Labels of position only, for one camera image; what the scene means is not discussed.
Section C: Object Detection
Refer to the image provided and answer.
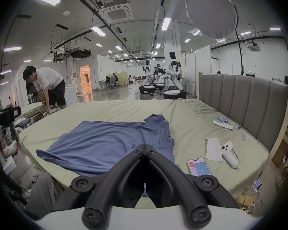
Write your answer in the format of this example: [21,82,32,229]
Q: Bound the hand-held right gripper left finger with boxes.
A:
[50,145,148,228]

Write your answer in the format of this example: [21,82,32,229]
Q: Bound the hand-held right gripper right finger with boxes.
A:
[146,145,239,228]

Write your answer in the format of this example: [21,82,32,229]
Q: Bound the smartphone with lit screen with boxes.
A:
[187,158,212,177]

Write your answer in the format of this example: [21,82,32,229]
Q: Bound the blue shirt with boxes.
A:
[36,114,180,198]

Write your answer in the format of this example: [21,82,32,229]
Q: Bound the white face mask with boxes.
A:
[204,137,223,162]

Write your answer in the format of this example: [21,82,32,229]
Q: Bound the white hand controller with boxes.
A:
[221,141,240,169]

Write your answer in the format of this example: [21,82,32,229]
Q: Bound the bed with pale green sheet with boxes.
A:
[19,98,270,209]
[19,103,60,119]

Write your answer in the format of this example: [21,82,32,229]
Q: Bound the white paper slip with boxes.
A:
[213,119,234,130]

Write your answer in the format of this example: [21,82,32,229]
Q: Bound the person's legs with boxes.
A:
[26,172,68,213]

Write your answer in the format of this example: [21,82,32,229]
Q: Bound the white power strip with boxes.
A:
[252,180,263,193]

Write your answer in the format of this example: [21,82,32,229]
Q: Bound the white washing machine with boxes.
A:
[64,83,78,104]

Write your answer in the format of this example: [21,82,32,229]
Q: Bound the group of people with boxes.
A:
[104,73,119,89]

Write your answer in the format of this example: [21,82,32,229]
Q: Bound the grey padded headboard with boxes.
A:
[198,74,288,151]

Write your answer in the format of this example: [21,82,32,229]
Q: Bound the pile of brown cartons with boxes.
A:
[271,128,288,184]

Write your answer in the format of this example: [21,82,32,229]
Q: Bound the white humanoid robot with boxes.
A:
[163,52,187,100]
[139,59,156,94]

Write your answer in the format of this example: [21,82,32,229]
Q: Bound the round grey softbox lamp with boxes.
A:
[185,0,245,76]

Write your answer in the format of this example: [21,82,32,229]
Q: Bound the yellow cable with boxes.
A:
[240,193,256,215]

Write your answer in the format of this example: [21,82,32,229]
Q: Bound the black video camera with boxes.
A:
[0,106,22,126]

